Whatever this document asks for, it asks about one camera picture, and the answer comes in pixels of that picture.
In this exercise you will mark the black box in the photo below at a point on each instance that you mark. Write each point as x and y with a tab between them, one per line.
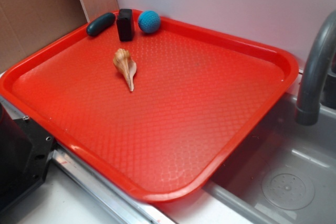
125	25

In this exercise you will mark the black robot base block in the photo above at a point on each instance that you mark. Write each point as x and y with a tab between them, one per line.
26	149

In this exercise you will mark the red plastic tray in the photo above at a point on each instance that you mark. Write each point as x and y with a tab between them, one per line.
197	94

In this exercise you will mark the tan spiral seashell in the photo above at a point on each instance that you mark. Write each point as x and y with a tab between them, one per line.
124	63

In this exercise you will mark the blue knitted ball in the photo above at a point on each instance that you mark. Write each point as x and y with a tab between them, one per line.
149	21

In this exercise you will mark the dark teal oblong object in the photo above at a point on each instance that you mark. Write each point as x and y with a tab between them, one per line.
100	24

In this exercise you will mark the grey curved faucet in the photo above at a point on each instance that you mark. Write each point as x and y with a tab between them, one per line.
318	80

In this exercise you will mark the grey plastic sink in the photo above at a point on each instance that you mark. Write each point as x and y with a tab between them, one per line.
282	172

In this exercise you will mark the brown cardboard panel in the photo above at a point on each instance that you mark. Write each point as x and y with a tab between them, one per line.
29	25

